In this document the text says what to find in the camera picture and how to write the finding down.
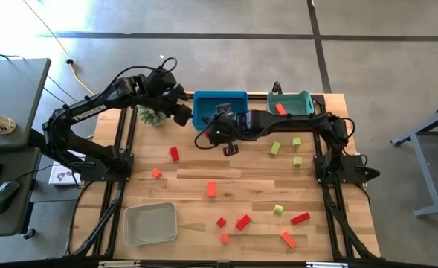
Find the black aluminium rig frame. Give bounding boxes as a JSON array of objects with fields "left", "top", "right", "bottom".
[{"left": 64, "top": 91, "right": 383, "bottom": 268}]

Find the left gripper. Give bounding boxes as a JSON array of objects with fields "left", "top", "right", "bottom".
[{"left": 161, "top": 83, "right": 194, "bottom": 127}]

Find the white printed box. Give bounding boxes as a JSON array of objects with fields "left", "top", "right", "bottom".
[{"left": 48, "top": 150, "right": 88, "bottom": 186}]

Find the silver metal bracket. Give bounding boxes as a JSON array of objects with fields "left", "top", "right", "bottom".
[
  {"left": 97, "top": 260, "right": 142, "bottom": 268},
  {"left": 306, "top": 261, "right": 349, "bottom": 268}
]

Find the dark grey desk top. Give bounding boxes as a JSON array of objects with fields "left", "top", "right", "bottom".
[{"left": 0, "top": 147, "right": 42, "bottom": 239}]

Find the grey metal table frame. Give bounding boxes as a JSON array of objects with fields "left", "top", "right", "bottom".
[{"left": 390, "top": 103, "right": 438, "bottom": 219}]

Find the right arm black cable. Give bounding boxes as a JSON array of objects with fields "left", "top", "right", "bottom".
[{"left": 194, "top": 121, "right": 223, "bottom": 150}]

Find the light grey plastic tray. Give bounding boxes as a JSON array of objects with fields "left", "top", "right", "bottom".
[{"left": 123, "top": 202, "right": 178, "bottom": 247}]

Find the green potted plant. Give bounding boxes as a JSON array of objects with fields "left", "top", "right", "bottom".
[{"left": 135, "top": 104, "right": 170, "bottom": 127}]

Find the light grey desk top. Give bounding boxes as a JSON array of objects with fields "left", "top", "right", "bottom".
[{"left": 0, "top": 57, "right": 52, "bottom": 150}]

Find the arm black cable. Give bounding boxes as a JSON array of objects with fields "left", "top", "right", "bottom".
[
  {"left": 194, "top": 121, "right": 223, "bottom": 150},
  {"left": 105, "top": 56, "right": 178, "bottom": 98}
]

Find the yellow floor cable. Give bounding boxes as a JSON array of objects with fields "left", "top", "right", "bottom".
[{"left": 21, "top": 0, "right": 97, "bottom": 97}]

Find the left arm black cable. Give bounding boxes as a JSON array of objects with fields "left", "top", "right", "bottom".
[{"left": 105, "top": 56, "right": 178, "bottom": 98}]

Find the teal plastic bin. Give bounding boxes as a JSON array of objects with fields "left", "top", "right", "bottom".
[{"left": 266, "top": 90, "right": 315, "bottom": 117}]

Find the black computer mouse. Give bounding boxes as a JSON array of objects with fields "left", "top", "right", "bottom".
[{"left": 0, "top": 179, "right": 21, "bottom": 214}]

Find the blue plastic bin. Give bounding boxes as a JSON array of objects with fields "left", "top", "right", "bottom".
[{"left": 192, "top": 90, "right": 249, "bottom": 132}]

